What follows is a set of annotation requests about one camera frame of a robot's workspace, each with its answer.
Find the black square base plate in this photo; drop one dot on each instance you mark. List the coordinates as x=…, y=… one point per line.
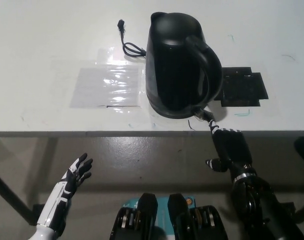
x=239, y=87

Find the black electric kettle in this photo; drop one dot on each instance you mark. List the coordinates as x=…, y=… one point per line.
x=169, y=75

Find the right robot hand black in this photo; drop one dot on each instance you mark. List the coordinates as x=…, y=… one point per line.
x=232, y=150

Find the black table leg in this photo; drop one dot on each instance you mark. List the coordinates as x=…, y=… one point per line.
x=303, y=212
x=9, y=197

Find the transparent plastic sheet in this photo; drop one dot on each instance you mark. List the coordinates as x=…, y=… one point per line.
x=107, y=87

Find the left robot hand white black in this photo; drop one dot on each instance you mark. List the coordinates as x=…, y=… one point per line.
x=67, y=185

